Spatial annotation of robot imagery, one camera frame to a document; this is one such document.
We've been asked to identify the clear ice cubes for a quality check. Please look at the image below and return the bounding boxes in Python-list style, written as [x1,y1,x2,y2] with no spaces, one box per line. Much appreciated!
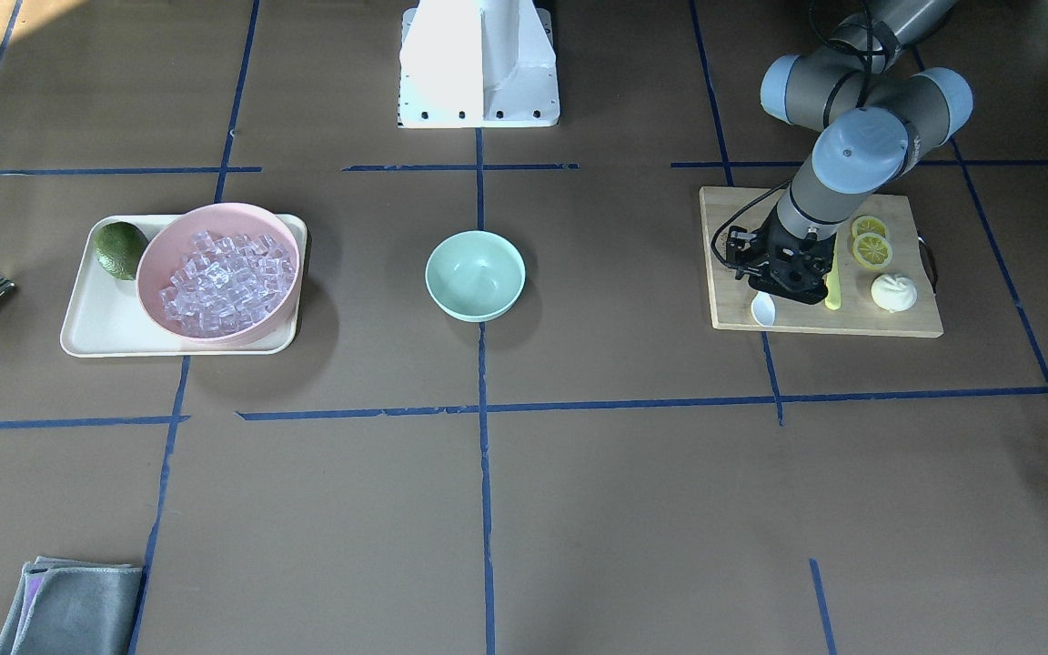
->
[157,230,297,339]

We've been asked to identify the green lime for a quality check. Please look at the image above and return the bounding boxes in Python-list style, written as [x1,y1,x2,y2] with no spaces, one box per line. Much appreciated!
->
[92,221,150,281]

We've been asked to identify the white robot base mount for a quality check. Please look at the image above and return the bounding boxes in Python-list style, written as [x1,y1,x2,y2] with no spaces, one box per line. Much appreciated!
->
[397,1,561,129]

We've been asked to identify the yellow plastic knife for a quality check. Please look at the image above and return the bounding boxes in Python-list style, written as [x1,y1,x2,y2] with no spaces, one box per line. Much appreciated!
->
[823,237,840,311]

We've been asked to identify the beige plastic tray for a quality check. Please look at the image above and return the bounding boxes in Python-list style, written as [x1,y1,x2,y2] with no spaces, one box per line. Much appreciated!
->
[61,213,302,358]

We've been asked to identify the white steamed bun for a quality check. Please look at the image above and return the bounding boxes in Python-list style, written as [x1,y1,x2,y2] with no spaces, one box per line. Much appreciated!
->
[871,274,919,314]

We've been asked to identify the upper lemon slice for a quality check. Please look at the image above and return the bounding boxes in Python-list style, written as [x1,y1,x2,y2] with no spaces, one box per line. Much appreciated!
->
[850,215,889,239]

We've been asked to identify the mint green bowl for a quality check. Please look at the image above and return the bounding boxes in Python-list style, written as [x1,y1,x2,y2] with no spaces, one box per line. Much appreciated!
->
[424,230,527,323]

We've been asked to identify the white plastic spoon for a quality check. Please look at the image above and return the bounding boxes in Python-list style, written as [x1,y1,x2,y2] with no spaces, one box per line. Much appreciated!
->
[751,291,777,328]

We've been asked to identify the lemon slice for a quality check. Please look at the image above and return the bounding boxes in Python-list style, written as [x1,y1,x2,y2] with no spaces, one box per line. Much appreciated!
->
[851,232,894,272]
[850,215,889,239]

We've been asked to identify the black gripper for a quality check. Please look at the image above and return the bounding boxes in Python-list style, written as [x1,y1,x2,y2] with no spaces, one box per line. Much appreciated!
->
[724,218,836,304]

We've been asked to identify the folded grey cloth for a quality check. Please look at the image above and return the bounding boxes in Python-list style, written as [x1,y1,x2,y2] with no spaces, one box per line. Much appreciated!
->
[0,556,143,654]

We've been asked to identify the lower lemon slice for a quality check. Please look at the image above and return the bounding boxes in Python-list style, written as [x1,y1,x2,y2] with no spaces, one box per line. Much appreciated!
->
[851,232,894,272]

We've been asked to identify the bamboo cutting board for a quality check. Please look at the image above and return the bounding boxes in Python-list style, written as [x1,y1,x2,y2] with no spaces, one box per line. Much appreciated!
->
[699,185,943,339]

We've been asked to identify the pink bowl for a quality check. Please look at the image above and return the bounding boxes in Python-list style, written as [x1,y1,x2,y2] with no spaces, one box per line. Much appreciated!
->
[135,203,307,345]

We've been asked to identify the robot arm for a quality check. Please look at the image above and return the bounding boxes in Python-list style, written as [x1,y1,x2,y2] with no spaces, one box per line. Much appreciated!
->
[709,1,974,304]

